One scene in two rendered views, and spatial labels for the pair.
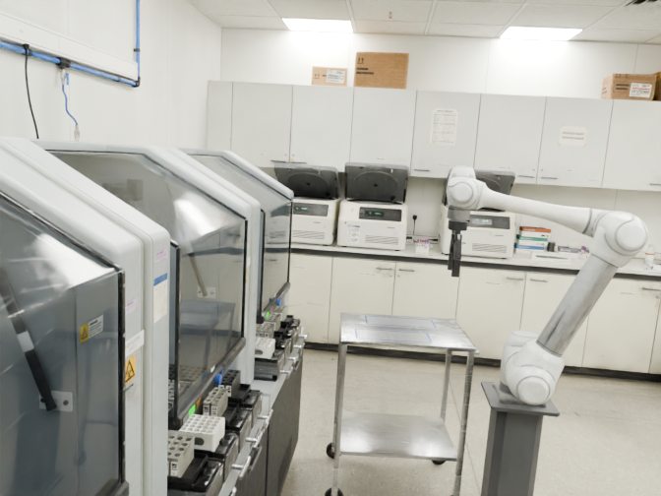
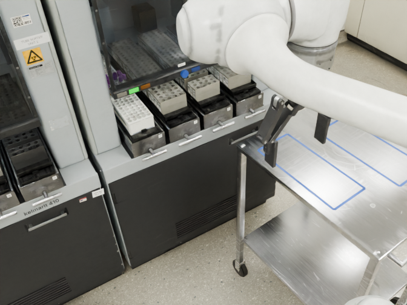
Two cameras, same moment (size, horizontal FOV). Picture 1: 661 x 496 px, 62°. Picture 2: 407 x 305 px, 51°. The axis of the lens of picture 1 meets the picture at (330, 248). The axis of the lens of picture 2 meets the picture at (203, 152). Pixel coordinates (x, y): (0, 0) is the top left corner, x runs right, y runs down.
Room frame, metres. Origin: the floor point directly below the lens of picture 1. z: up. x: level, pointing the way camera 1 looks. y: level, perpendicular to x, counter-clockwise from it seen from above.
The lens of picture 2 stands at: (1.62, -0.95, 1.82)
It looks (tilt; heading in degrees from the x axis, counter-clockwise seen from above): 42 degrees down; 56
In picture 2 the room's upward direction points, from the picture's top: 3 degrees counter-clockwise
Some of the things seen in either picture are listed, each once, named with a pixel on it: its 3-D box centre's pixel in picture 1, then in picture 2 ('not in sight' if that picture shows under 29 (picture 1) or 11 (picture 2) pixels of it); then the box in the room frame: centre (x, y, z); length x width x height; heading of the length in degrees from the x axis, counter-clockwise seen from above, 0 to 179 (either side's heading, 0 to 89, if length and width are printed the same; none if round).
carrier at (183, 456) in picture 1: (182, 458); not in sight; (1.28, 0.34, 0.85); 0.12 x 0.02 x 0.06; 175
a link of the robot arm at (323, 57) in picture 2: (458, 213); (309, 51); (2.16, -0.50, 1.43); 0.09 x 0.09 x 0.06
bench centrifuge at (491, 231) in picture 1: (476, 211); not in sight; (4.61, -1.20, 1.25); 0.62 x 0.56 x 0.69; 174
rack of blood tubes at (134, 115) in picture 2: (236, 346); (126, 106); (2.14, 0.36, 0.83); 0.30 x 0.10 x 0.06; 84
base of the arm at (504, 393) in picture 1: (517, 388); not in sight; (2.15, -0.81, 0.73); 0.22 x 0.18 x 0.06; 174
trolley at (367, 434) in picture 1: (396, 407); (329, 238); (2.57, -0.38, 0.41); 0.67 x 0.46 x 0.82; 90
